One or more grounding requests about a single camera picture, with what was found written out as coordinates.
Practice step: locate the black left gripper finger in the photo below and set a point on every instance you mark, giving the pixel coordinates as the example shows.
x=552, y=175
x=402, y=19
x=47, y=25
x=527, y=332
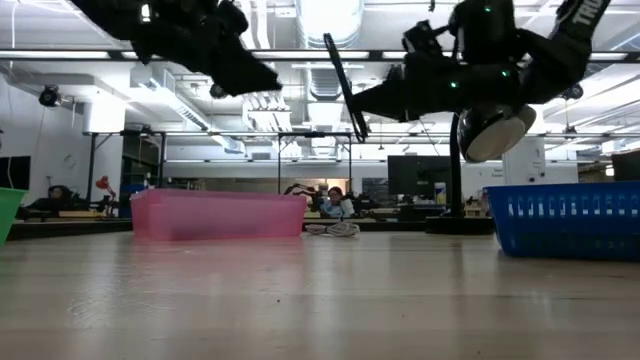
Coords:
x=245, y=75

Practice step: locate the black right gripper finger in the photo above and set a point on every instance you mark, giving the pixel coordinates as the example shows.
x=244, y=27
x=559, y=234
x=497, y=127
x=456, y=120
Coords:
x=390, y=102

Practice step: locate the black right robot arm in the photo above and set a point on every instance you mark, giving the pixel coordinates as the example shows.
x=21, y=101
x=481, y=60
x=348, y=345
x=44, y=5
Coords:
x=550, y=60

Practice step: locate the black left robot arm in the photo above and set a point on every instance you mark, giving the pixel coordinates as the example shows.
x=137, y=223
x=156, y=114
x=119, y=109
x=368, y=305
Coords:
x=95, y=12

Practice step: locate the pink plastic bin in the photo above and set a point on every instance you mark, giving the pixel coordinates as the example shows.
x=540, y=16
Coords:
x=220, y=215

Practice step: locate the blue plastic bin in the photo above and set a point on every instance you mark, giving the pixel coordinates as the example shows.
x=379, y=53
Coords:
x=565, y=225

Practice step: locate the green plastic bin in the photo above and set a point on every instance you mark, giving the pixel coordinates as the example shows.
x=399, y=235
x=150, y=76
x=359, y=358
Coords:
x=7, y=215

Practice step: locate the black computer monitor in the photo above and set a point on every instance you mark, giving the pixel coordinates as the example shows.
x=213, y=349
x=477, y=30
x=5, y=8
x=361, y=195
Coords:
x=417, y=175

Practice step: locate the white wipes canister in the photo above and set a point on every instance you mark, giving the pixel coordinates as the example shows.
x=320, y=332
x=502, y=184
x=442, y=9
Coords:
x=440, y=194

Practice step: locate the person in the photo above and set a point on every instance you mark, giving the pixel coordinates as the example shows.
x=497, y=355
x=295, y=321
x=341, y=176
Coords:
x=57, y=197
x=336, y=205

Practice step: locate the red desk lamp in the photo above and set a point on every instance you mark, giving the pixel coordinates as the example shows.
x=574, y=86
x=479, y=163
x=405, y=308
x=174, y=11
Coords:
x=103, y=182

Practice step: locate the black flat screen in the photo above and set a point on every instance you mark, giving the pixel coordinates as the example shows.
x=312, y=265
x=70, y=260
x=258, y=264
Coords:
x=15, y=172
x=626, y=165

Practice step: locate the black light bar frame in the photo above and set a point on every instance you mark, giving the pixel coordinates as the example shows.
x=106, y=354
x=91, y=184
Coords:
x=310, y=55

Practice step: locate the silver ceiling duct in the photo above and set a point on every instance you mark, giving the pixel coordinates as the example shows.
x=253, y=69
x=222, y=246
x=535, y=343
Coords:
x=327, y=20

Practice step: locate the black hanging ceiling camera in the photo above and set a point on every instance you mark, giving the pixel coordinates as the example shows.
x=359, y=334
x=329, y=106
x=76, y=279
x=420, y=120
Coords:
x=574, y=92
x=49, y=96

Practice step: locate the black aluminium table frame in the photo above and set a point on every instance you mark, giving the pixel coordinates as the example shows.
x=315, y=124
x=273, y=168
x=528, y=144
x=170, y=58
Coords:
x=75, y=227

